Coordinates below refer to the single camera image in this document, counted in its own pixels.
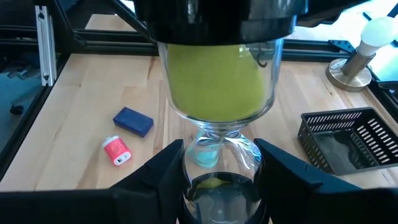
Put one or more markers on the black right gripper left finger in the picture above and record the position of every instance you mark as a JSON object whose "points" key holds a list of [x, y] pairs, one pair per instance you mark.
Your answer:
{"points": [[93, 205]]}

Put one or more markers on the light bulb on brass base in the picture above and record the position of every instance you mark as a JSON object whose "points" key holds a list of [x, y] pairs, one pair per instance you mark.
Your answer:
{"points": [[351, 67]]}

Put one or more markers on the red usb wall charger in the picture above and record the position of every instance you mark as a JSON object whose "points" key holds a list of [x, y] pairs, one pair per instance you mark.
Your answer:
{"points": [[115, 150]]}

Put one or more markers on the black aluminium table frame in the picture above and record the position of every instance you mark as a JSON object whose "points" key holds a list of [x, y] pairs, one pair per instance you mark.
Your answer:
{"points": [[109, 46]]}

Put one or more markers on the silver aluminium extrusion bar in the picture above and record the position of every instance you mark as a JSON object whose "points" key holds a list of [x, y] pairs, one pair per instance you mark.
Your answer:
{"points": [[46, 46]]}

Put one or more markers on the dark blue rectangular box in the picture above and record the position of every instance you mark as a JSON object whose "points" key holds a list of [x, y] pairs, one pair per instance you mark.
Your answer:
{"points": [[133, 122]]}

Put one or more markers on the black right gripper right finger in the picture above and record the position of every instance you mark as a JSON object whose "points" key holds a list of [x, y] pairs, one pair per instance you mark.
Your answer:
{"points": [[311, 199]]}

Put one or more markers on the black slotted plastic basket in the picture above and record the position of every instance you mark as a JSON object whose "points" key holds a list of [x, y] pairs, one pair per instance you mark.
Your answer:
{"points": [[342, 149]]}

